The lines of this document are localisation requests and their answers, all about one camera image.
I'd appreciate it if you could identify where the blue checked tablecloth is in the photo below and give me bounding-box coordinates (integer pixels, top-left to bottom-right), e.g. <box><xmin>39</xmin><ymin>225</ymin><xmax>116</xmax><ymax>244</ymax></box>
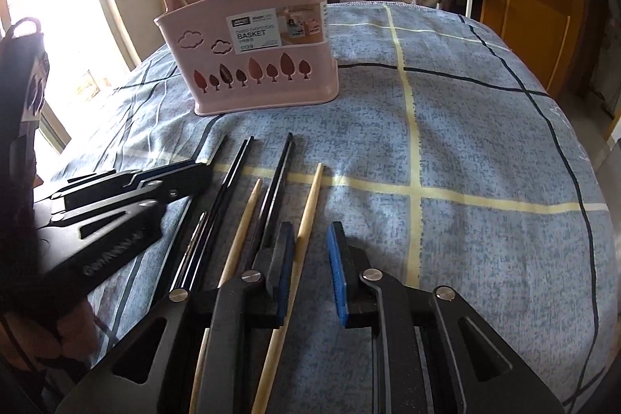
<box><xmin>39</xmin><ymin>0</ymin><xmax>609</xmax><ymax>414</ymax></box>

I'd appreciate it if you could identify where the pink chopstick basket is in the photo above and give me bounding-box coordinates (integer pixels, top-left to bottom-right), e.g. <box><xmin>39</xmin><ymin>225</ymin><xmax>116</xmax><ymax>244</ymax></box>
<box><xmin>154</xmin><ymin>0</ymin><xmax>340</xmax><ymax>116</ymax></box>

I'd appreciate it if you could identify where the black chopstick with metal tip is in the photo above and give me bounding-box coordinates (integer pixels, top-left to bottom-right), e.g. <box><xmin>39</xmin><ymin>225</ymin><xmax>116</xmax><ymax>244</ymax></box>
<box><xmin>177</xmin><ymin>211</ymin><xmax>207</xmax><ymax>289</ymax></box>

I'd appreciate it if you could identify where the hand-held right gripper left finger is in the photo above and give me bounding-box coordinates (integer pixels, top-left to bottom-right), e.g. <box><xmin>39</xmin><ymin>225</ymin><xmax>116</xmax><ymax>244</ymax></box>
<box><xmin>56</xmin><ymin>222</ymin><xmax>297</xmax><ymax>414</ymax></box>

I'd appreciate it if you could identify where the person's left hand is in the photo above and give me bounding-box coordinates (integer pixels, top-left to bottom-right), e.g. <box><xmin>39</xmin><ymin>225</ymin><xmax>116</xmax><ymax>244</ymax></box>
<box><xmin>10</xmin><ymin>298</ymin><xmax>114</xmax><ymax>376</ymax></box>

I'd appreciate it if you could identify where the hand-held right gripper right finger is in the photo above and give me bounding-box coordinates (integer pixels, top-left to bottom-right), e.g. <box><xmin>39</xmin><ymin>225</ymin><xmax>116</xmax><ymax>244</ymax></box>
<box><xmin>326</xmin><ymin>222</ymin><xmax>566</xmax><ymax>414</ymax></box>

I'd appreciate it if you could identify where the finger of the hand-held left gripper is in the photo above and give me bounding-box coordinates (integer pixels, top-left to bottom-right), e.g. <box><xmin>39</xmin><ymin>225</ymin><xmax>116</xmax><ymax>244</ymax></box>
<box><xmin>47</xmin><ymin>199</ymin><xmax>169</xmax><ymax>236</ymax></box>
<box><xmin>52</xmin><ymin>159</ymin><xmax>211</xmax><ymax>212</ymax></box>

